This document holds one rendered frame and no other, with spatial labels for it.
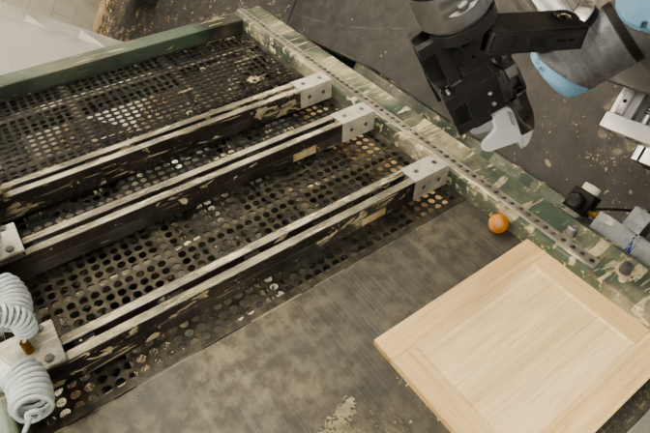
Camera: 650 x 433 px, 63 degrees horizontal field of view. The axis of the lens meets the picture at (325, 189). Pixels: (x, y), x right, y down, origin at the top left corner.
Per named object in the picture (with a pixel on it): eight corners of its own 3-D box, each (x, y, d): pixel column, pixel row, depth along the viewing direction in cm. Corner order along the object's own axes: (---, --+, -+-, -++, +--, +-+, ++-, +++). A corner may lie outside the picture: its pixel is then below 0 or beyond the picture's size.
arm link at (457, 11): (462, -62, 50) (500, -32, 44) (477, -21, 53) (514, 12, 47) (393, -18, 52) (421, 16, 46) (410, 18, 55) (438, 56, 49)
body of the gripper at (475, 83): (438, 103, 63) (398, 23, 55) (505, 66, 61) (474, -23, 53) (463, 141, 57) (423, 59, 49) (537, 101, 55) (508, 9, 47)
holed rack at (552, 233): (600, 262, 119) (601, 260, 119) (592, 268, 118) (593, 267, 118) (243, 9, 218) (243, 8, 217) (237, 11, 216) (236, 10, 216)
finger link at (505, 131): (487, 163, 66) (463, 113, 60) (531, 140, 64) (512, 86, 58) (497, 180, 63) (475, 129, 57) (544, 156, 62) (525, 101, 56)
